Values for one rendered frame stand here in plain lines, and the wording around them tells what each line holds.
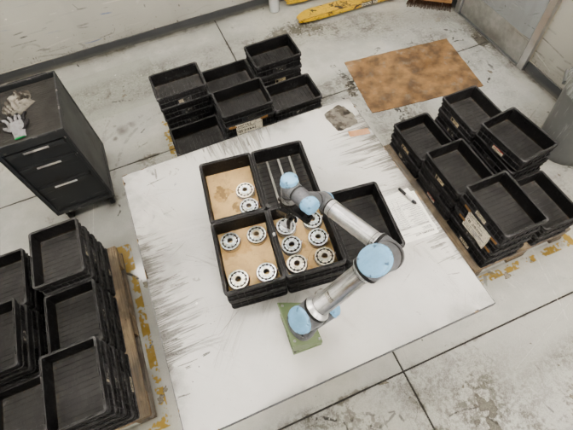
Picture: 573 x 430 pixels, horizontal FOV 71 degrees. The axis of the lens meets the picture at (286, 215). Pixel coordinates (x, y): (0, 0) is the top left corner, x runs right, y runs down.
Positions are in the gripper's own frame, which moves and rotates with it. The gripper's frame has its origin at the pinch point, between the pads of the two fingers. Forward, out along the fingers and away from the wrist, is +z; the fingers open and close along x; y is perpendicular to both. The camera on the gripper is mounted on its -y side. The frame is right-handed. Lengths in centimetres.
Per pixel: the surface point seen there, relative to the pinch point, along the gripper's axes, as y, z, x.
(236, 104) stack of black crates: 108, 45, -100
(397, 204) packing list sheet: -36, 26, -57
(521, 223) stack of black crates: -105, 44, -95
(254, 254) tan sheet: 14.7, 18.3, 14.8
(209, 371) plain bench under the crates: 5, 35, 71
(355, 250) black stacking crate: -29.2, 16.3, -11.9
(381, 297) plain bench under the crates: -51, 30, -1
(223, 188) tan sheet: 52, 17, -11
